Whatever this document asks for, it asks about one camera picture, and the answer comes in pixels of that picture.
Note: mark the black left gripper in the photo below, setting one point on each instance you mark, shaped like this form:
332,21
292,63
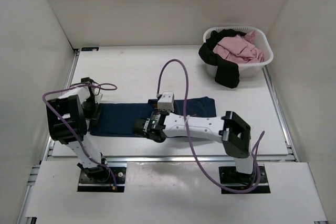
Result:
95,115

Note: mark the dark blue denim trousers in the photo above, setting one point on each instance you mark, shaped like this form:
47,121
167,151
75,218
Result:
117,119

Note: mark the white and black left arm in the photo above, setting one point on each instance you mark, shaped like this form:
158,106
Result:
70,117

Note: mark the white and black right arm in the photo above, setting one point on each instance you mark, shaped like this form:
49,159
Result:
230,130

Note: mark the blue white label sticker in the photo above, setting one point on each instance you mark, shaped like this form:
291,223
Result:
89,48

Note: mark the black garment over basket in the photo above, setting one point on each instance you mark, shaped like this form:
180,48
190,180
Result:
227,73

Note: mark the white plastic laundry basket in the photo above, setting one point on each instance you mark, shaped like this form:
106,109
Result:
250,69

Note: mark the pink garment in basket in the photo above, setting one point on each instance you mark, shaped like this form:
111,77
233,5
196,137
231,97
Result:
239,49

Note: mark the aluminium frame rail left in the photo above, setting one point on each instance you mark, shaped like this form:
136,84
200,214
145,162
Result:
72,69

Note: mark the aluminium frame rail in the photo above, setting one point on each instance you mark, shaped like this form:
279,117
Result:
280,115
72,69

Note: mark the aluminium front rail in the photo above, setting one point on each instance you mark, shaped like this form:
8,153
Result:
124,159

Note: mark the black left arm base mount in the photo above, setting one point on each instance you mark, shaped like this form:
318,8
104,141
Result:
100,180

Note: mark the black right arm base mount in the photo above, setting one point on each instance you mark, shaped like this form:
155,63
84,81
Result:
230,178

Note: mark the aluminium frame rail right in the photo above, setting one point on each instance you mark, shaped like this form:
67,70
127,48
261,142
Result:
280,115

